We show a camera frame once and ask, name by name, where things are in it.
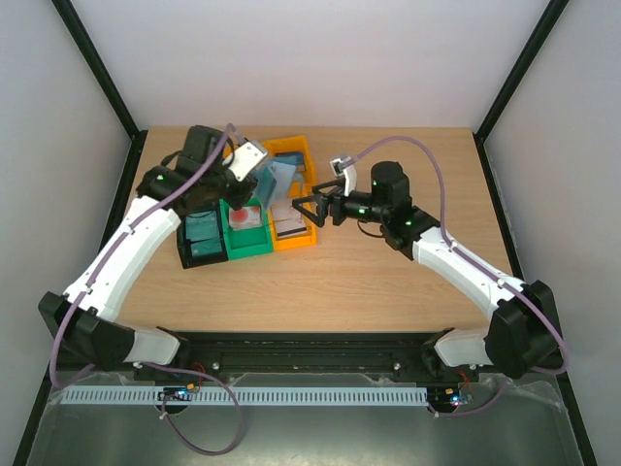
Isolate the green bin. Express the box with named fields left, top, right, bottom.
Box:
left=219, top=199, right=274, bottom=260

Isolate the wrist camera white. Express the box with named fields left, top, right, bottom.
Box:
left=224, top=141, right=269, bottom=182
left=330, top=155, right=357, bottom=196

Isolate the yellow bin front right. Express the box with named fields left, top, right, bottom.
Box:
left=268, top=182, right=317, bottom=251

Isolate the teal vip card stack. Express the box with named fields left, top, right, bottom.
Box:
left=190, top=239, right=222, bottom=258
left=185, top=211, right=220, bottom=242

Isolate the white pink VIP card stack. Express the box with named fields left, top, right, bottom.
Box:
left=270, top=198, right=303, bottom=221

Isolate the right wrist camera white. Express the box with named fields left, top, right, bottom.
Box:
left=330, top=155, right=357, bottom=196

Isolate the yellow bin back right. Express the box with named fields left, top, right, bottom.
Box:
left=261, top=135, right=317, bottom=187

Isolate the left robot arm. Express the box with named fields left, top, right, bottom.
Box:
left=38, top=124, right=268, bottom=370

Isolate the black frame post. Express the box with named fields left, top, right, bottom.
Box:
left=50, top=0, right=142, bottom=140
left=474, top=0, right=570, bottom=140

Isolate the white slotted cable duct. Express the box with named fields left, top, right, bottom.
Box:
left=59, top=385, right=428, bottom=407

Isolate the magnetic stripe white card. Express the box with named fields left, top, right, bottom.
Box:
left=274, top=219, right=308, bottom=239

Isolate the black bin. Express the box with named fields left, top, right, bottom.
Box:
left=177, top=203, right=229, bottom=269

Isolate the yellow bin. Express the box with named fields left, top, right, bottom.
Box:
left=261, top=135, right=317, bottom=187
left=268, top=182, right=317, bottom=251

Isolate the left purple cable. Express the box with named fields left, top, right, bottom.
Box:
left=49, top=122, right=248, bottom=455

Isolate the left black frame post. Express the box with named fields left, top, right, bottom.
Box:
left=50, top=0, right=142, bottom=140

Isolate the blue card stack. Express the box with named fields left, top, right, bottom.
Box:
left=276, top=151, right=306, bottom=172

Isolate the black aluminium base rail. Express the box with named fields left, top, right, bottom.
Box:
left=48, top=331, right=564, bottom=384

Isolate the white red circle card stack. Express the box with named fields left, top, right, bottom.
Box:
left=228, top=206, right=263, bottom=231

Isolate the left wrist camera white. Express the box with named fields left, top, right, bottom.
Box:
left=224, top=141, right=269, bottom=182

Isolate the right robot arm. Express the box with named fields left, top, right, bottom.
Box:
left=292, top=161, right=563, bottom=381

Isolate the right black frame post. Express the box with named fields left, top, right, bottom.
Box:
left=474, top=0, right=570, bottom=140

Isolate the blue card holder wallet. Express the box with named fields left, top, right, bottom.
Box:
left=252, top=155, right=304, bottom=209

